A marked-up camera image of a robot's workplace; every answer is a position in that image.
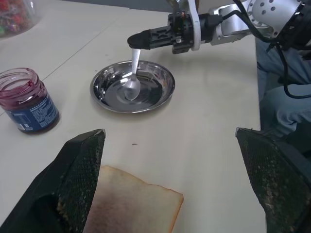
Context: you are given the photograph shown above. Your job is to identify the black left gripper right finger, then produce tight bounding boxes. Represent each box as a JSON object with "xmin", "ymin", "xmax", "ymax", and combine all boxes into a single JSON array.
[{"xmin": 235, "ymin": 127, "xmax": 311, "ymax": 233}]

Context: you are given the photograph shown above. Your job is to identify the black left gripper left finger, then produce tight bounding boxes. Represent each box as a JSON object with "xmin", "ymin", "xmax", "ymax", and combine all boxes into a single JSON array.
[{"xmin": 0, "ymin": 129, "xmax": 106, "ymax": 233}]

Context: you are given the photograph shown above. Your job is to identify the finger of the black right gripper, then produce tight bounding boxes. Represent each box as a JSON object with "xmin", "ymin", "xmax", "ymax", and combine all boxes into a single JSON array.
[
  {"xmin": 127, "ymin": 31, "xmax": 174, "ymax": 51},
  {"xmin": 142, "ymin": 27, "xmax": 172, "ymax": 33}
]

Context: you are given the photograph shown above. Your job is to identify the white plastic spoon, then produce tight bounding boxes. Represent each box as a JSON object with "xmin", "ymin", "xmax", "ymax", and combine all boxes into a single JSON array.
[{"xmin": 123, "ymin": 48, "xmax": 142, "ymax": 101}]

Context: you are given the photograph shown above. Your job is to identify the toasted bread slice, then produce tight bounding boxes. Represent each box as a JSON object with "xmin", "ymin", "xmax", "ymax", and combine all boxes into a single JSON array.
[{"xmin": 56, "ymin": 166, "xmax": 184, "ymax": 233}]

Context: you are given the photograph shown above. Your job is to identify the glass jam jar blue label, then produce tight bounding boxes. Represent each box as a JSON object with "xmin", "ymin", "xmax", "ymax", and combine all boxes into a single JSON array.
[{"xmin": 0, "ymin": 67, "xmax": 60, "ymax": 134}]

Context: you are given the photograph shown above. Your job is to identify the round stainless steel plate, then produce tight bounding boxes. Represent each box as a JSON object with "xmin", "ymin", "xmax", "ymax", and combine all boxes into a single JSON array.
[{"xmin": 89, "ymin": 60, "xmax": 176, "ymax": 115}]

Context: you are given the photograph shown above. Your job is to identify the person's legs in blue jeans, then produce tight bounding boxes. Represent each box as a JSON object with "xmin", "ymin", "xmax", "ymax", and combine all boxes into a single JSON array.
[{"xmin": 255, "ymin": 38, "xmax": 311, "ymax": 146}]

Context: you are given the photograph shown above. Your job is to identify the clear jar of colourful candy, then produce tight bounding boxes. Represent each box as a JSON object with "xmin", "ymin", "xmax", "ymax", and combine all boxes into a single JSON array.
[{"xmin": 0, "ymin": 0, "xmax": 41, "ymax": 39}]

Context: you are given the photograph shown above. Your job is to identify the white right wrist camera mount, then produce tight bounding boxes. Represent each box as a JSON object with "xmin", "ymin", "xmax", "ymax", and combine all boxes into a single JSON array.
[{"xmin": 185, "ymin": 0, "xmax": 203, "ymax": 52}]

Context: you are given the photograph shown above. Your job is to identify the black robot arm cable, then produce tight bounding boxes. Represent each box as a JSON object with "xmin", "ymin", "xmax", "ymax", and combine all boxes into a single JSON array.
[{"xmin": 210, "ymin": 0, "xmax": 311, "ymax": 99}]

